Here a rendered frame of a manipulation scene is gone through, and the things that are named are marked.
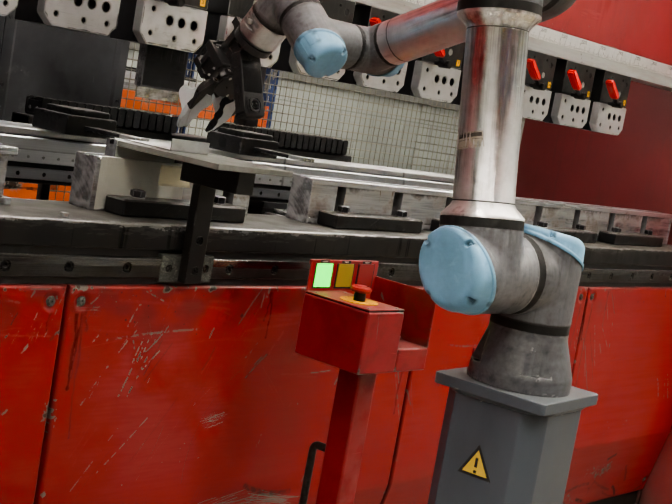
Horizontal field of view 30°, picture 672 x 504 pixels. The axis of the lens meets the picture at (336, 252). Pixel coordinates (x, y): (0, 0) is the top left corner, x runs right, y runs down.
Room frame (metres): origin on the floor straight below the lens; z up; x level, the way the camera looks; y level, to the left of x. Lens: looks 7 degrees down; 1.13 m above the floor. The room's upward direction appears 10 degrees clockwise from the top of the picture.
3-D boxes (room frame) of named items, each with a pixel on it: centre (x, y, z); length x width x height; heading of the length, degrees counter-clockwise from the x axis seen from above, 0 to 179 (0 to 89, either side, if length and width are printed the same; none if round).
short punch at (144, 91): (2.29, 0.37, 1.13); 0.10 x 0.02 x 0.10; 140
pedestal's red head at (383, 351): (2.33, -0.08, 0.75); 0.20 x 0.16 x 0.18; 140
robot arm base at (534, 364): (1.81, -0.30, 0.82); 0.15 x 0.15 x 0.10
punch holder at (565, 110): (3.34, -0.52, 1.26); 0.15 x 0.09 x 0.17; 140
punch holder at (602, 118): (3.50, -0.65, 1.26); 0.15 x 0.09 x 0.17; 140
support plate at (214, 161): (2.20, 0.26, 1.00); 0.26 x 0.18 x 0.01; 50
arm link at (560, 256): (1.80, -0.29, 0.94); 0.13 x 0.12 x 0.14; 134
